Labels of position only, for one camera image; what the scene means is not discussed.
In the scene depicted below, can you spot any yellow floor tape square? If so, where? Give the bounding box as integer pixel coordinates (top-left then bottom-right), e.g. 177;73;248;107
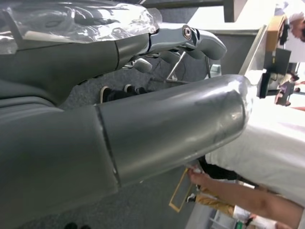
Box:
169;168;192;213

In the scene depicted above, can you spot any person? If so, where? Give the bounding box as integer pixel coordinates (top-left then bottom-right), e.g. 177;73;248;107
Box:
100;83;305;229
283;11;305;44

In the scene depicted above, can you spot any black equipment on stand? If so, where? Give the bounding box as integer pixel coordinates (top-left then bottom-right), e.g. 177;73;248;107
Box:
257;47;301;107

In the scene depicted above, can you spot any brown cardboard box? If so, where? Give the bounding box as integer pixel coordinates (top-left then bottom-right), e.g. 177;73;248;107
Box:
265;15;287;53

